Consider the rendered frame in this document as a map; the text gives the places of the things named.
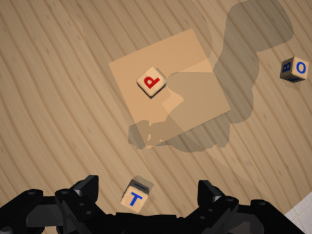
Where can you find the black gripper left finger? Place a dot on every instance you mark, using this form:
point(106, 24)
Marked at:
point(69, 209)

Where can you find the wooden letter block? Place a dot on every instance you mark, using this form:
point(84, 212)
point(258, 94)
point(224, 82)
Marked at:
point(294, 70)
point(151, 82)
point(135, 196)

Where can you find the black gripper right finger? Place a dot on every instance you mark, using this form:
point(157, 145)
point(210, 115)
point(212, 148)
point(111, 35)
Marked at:
point(221, 214)

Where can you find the peach flat mat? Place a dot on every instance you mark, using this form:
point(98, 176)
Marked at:
point(192, 95)

